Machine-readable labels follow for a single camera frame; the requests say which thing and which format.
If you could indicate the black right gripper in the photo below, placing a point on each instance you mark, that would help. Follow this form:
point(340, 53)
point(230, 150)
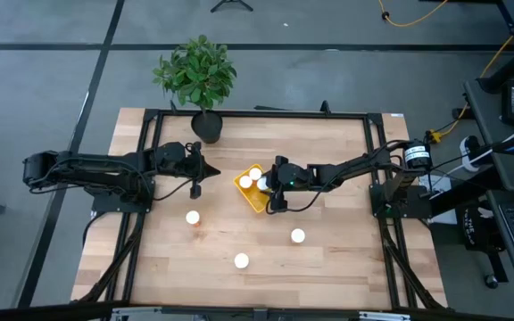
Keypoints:
point(292, 176)

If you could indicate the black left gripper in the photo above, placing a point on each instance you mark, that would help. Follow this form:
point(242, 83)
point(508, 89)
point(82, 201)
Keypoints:
point(192, 162)

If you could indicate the yellow plastic basket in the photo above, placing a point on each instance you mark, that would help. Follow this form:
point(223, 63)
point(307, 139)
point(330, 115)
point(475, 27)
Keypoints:
point(254, 198)

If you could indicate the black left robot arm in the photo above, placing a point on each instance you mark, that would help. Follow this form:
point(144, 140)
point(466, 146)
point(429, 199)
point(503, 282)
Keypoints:
point(96, 167)

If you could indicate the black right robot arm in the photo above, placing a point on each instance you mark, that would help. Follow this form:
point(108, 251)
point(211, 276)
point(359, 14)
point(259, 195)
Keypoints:
point(355, 167)

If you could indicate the green potted plant black pot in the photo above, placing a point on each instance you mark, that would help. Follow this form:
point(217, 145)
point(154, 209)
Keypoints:
point(199, 76)

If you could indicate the black tripod legs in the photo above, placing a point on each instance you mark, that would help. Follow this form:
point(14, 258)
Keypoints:
point(232, 2)

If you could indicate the white paper sheet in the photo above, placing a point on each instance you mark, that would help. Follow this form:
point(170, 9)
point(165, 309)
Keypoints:
point(446, 217)

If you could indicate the person's foot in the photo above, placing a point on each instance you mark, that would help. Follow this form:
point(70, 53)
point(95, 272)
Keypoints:
point(470, 149)

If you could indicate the black power plug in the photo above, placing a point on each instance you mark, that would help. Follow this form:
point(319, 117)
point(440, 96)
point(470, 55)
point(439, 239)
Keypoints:
point(462, 113)

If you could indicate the black bag white lettering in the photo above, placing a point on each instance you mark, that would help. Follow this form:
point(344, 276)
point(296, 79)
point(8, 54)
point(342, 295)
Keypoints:
point(471, 229)

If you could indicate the black aluminium table frame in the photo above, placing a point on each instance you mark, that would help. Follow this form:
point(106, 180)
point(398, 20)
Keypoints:
point(261, 114)

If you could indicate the black overhead mount bar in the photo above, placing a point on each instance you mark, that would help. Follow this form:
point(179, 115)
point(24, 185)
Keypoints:
point(38, 312)

